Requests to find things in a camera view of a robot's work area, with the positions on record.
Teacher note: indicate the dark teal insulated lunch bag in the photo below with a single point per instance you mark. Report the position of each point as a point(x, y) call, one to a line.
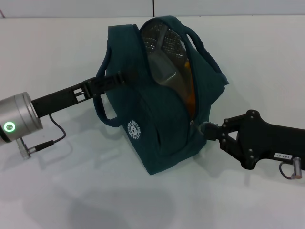
point(166, 133)

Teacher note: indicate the yellow banana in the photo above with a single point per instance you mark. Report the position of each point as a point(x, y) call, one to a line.
point(190, 95)

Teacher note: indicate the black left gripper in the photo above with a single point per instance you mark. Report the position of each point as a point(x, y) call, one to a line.
point(57, 101)

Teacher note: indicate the clear container with blue seal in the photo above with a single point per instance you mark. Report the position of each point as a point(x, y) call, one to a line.
point(164, 69)

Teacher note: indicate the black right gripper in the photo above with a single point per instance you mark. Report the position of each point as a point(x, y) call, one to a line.
point(269, 140)

